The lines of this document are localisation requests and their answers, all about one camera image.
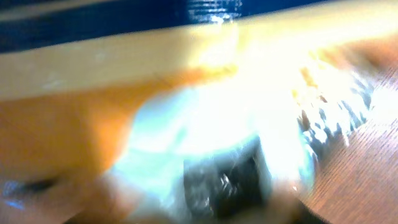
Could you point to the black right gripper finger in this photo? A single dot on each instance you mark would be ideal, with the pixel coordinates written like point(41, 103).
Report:
point(303, 215)

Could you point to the yellow snack bag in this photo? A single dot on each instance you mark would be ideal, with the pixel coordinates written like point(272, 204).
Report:
point(181, 111)

